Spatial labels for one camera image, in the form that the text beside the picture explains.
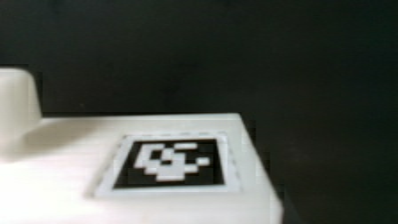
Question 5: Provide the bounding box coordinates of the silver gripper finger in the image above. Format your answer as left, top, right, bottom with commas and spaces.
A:
0, 68, 40, 157

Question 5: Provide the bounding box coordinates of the white drawer tray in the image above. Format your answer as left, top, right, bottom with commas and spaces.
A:
0, 114, 282, 224

